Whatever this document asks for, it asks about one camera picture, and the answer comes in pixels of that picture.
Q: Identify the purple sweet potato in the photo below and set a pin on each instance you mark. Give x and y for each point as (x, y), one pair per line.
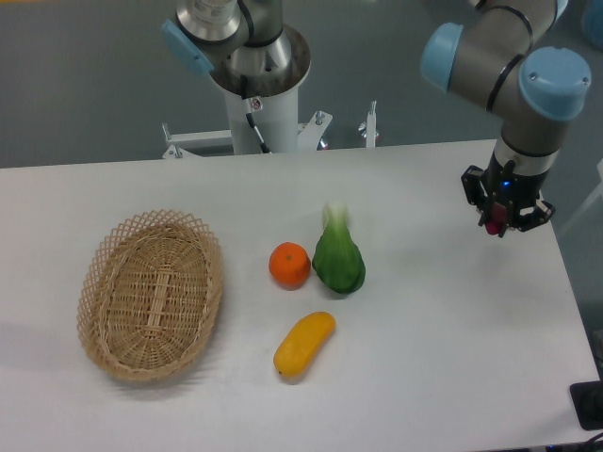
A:
(493, 229)

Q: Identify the white pedestal base frame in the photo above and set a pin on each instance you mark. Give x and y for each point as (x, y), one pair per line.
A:
(251, 136)

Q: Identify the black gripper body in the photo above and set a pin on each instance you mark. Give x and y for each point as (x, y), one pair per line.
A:
(505, 185)

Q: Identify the woven wicker basket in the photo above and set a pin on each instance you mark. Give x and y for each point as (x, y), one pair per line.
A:
(151, 297)

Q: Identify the orange mandarin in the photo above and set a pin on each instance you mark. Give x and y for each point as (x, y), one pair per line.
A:
(289, 265)

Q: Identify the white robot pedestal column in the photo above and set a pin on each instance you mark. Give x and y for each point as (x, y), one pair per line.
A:
(265, 79)

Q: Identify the black device at table edge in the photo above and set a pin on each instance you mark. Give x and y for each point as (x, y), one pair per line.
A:
(587, 401)

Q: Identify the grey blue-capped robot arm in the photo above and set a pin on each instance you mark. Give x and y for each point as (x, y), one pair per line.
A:
(494, 64)

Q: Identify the green bok choy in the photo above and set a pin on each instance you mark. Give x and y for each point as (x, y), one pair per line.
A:
(337, 260)

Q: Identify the yellow mango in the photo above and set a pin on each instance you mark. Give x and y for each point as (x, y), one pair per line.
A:
(302, 344)

